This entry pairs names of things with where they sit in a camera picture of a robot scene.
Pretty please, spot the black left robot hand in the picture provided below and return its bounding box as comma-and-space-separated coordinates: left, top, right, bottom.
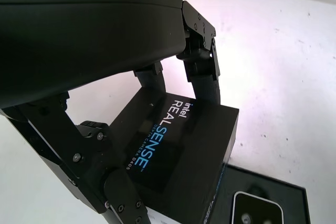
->
0, 0, 221, 224

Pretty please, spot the black RealSense box lid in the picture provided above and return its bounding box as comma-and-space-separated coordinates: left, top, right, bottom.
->
107, 87, 240, 224

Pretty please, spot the black box base with insert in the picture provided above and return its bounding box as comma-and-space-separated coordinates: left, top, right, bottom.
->
209, 165, 312, 224

